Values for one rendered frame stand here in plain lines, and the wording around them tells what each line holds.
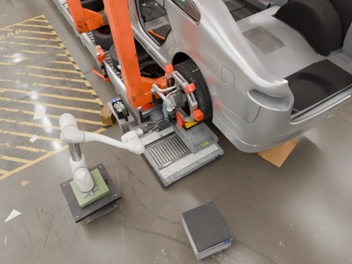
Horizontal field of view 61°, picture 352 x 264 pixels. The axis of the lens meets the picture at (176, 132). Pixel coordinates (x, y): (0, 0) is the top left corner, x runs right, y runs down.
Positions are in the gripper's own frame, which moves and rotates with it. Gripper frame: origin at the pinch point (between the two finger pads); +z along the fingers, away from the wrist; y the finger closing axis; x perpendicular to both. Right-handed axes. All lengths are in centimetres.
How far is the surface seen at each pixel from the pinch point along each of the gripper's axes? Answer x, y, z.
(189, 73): 34, -11, 44
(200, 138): -60, 0, 49
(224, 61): 75, 34, 48
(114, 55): -32, -173, 19
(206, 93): 21, 10, 49
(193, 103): 14.6, 8.6, 34.8
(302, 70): 8, 29, 162
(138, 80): 8, -60, 7
